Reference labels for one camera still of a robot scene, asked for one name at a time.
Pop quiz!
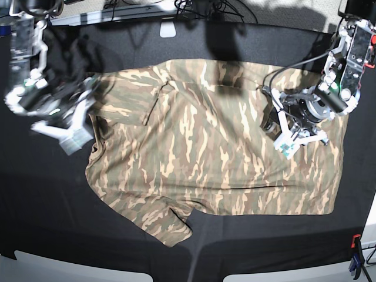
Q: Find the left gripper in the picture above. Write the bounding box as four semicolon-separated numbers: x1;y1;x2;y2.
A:
261;85;329;146

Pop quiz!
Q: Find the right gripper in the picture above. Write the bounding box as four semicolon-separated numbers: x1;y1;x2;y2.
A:
31;78;99;141

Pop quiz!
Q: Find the camouflage t-shirt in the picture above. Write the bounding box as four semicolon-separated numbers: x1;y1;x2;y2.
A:
85;59;348;247

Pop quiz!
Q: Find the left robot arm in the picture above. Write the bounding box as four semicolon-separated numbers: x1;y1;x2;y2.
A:
262;1;375;152

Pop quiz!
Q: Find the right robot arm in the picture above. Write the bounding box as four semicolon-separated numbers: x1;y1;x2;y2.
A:
4;1;99;147

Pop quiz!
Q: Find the blue clamp bottom right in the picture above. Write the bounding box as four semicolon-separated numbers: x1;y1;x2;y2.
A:
348;234;364;280

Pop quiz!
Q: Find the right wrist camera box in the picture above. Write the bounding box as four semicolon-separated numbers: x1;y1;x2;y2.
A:
59;128;93;156

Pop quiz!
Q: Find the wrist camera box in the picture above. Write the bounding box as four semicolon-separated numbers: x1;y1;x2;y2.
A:
273;138;300;160
59;128;93;156

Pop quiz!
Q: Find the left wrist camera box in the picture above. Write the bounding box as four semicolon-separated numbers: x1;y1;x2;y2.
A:
273;138;300;160

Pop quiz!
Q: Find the black cable bundle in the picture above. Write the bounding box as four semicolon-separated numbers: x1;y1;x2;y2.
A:
173;0;244;22

